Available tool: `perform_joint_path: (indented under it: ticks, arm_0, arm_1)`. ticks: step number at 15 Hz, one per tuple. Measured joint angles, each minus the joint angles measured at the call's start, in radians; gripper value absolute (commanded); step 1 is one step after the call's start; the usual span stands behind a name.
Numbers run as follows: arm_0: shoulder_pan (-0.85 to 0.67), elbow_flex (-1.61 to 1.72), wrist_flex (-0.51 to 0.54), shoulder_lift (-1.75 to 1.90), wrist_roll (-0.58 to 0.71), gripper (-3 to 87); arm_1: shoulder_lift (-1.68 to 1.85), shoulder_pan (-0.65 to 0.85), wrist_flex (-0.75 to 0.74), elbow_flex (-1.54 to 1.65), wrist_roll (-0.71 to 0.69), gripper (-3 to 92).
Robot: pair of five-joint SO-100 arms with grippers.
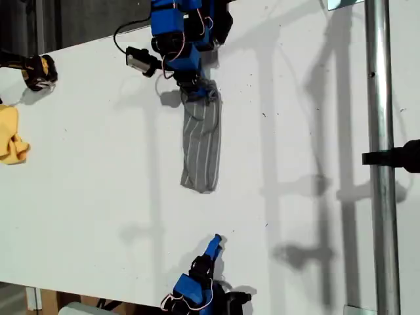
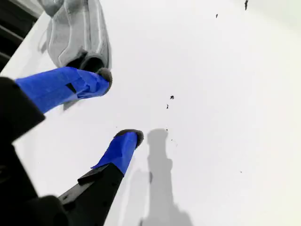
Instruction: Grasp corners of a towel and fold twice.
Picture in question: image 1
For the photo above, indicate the grey white-striped towel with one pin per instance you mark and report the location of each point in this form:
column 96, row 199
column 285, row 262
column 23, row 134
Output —
column 203, row 147

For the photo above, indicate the brown cardboard box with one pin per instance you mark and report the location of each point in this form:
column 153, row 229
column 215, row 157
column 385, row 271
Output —
column 131, row 306

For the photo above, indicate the white container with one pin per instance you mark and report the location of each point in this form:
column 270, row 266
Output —
column 78, row 309

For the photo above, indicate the white table leg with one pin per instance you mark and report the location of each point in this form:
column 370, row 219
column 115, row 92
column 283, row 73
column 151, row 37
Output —
column 33, row 298

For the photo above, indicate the yellow cloth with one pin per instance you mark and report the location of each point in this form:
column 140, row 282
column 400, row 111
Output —
column 10, row 138

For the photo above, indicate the black clamp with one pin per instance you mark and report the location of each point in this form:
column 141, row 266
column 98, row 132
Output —
column 403, row 157

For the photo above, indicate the black camera box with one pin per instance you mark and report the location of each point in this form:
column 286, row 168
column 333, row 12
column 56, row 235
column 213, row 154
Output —
column 241, row 299
column 141, row 62

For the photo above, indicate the steel post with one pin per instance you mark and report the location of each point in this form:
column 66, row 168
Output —
column 380, row 98

